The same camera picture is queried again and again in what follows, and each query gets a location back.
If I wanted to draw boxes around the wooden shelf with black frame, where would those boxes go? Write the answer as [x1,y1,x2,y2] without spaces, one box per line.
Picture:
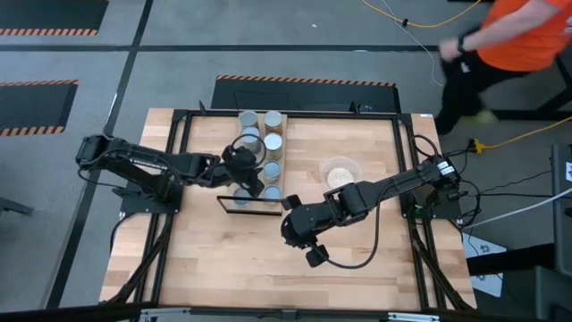
[216,109,290,216]

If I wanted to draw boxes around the tall peas can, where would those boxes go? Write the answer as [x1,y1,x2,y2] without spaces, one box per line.
[240,126,263,156]

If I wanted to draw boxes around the short salmon can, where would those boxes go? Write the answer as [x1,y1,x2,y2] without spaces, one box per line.
[231,187,252,208]

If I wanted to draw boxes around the person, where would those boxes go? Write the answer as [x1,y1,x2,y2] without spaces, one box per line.
[435,0,572,135]

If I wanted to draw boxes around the translucent white plastic bowl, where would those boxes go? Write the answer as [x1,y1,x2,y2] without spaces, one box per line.
[320,156,363,191]

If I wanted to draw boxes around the person's hand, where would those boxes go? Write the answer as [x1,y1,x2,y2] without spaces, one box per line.
[439,38,464,63]

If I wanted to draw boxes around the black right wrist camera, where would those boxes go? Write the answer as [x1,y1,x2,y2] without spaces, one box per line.
[305,244,331,268]

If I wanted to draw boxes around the light grey hose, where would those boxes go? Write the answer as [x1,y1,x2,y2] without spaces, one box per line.
[459,186,572,230]

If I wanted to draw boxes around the tall corn can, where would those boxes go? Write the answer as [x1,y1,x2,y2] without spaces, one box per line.
[263,110,284,136]

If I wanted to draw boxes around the short yellow mushroom can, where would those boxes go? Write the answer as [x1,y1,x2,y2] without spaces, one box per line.
[262,184,283,205]

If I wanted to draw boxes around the dark grey equipment cabinet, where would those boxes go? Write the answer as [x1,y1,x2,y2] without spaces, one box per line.
[534,266,572,322]

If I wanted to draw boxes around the thin white cable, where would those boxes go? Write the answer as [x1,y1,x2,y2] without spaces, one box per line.
[382,0,446,87]

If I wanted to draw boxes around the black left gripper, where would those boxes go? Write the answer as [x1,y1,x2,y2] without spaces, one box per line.
[221,145,266,199]

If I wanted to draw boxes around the dark grey desk foot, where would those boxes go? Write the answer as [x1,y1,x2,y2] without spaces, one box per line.
[0,196,36,216]

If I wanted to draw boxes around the black desk frame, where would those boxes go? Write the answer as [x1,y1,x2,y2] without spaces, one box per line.
[491,57,572,123]

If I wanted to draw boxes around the tall yellow label can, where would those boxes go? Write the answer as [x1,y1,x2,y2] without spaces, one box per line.
[263,132,284,162]

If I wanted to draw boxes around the black aluminium rig frame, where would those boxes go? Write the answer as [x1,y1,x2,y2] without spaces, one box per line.
[100,106,477,314]

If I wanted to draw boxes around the person's shoe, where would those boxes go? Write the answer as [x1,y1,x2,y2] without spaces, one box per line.
[459,110,501,127]

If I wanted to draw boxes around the white paper sheet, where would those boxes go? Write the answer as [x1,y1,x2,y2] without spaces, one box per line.
[461,232,505,299]

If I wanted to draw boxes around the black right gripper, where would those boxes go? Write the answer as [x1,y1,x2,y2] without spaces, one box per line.
[280,193,335,250]

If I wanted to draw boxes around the tall green beans can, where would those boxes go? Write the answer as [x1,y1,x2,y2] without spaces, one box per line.
[237,110,260,131]

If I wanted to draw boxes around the black desk foot bar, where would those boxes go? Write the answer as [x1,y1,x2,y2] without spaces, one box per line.
[466,242,556,277]

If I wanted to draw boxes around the beige grains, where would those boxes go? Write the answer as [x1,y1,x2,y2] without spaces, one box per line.
[326,167,356,190]

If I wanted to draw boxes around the yellow extension cord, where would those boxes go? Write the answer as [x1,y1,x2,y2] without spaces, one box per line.
[360,0,482,29]
[472,114,572,153]

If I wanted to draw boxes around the carrots can grey lid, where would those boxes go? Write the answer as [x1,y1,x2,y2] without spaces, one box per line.
[262,160,282,183]

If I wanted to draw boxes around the black hazard-striped floor mat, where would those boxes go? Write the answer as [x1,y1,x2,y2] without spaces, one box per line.
[211,74,402,114]
[0,0,110,37]
[0,79,80,138]

